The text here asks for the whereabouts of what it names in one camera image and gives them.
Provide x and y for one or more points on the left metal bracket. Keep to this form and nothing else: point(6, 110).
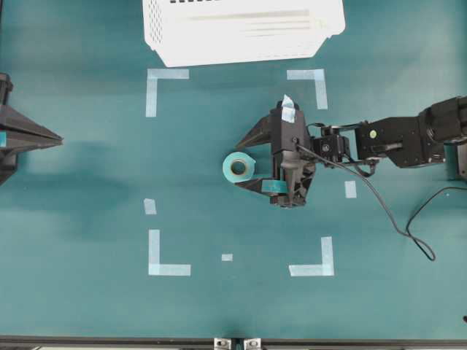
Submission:
point(222, 344)

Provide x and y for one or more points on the metal bracket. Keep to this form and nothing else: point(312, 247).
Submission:
point(222, 344)
point(252, 344)

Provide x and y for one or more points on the white plastic basket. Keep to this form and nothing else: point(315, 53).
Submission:
point(197, 33)

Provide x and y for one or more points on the teal tape roll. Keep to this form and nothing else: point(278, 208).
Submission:
point(238, 167)

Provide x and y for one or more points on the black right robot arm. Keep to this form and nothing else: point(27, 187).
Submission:
point(409, 142)

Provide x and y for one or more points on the right metal bracket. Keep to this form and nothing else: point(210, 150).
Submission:
point(252, 344)

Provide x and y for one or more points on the bottom tiny tape strip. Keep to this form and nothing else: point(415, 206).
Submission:
point(227, 257)

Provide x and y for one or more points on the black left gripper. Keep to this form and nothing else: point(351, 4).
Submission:
point(12, 120)

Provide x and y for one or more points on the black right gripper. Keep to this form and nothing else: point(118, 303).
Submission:
point(292, 172)

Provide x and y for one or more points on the black table edge rail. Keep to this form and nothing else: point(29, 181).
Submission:
point(21, 341)

